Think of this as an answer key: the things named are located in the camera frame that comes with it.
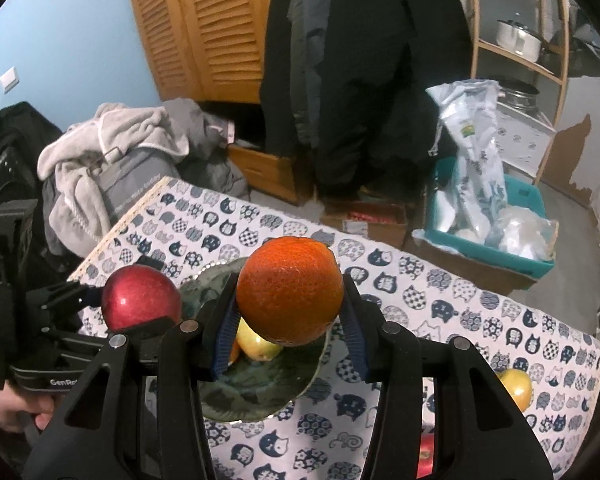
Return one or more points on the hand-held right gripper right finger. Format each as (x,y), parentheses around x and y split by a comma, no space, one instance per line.
(354,342)

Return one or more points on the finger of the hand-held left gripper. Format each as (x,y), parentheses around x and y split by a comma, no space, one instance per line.
(69,297)
(144,330)

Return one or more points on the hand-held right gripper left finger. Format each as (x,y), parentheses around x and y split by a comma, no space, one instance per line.
(224,345)

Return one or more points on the medium tangerine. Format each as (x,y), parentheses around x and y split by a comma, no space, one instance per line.
(233,352)

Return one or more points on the yellow-green apple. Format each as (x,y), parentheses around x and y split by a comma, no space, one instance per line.
(257,347)

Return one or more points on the red apple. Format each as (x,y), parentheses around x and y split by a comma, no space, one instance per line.
(139,297)
(426,455)

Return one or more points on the green glass bowl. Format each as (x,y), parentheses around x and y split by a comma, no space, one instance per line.
(260,385)

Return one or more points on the large orange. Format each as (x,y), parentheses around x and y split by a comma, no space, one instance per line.
(290,290)

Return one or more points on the yellow mango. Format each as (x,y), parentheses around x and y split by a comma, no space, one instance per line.
(516,389)

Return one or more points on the person's left hand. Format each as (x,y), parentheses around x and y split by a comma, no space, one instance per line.
(9,410)

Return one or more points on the cat print tablecloth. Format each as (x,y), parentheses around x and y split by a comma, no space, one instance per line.
(430,290)

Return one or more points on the flat cardboard box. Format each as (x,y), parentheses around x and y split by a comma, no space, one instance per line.
(375,232)

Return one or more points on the grey padded bag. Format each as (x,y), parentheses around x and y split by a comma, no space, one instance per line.
(139,175)

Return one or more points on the large cardboard box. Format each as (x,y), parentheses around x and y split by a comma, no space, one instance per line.
(480,275)

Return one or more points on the teal plastic crate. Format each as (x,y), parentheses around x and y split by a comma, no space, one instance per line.
(480,252)

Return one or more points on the black bag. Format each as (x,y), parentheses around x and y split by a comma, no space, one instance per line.
(14,135)

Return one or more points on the wooden drawer box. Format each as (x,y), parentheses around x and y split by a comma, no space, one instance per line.
(265,167)

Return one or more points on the pile of clothes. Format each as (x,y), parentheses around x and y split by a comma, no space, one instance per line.
(129,125)

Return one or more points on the clear plastic bag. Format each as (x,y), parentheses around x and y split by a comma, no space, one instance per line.
(522,230)

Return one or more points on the dark grey garment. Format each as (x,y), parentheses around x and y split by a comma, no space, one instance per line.
(194,125)

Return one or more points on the white printed rice bag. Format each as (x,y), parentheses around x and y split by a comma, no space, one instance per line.
(472,160)

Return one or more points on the black coat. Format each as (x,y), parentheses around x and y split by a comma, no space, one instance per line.
(380,85)

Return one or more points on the white perforated basket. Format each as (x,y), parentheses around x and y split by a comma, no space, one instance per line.
(522,145)

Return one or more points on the grey jacket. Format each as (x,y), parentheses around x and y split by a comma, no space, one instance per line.
(307,60)

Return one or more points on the wooden louvered cabinet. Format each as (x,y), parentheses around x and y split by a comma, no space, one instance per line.
(204,25)

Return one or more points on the wooden shelf rack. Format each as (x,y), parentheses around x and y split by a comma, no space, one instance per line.
(475,35)

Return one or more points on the steel pot on shelf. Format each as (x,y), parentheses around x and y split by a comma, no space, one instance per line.
(517,40)

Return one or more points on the grey hanging bag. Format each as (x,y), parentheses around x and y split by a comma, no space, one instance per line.
(585,55)

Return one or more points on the white light switch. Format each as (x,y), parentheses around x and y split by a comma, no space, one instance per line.
(8,79)

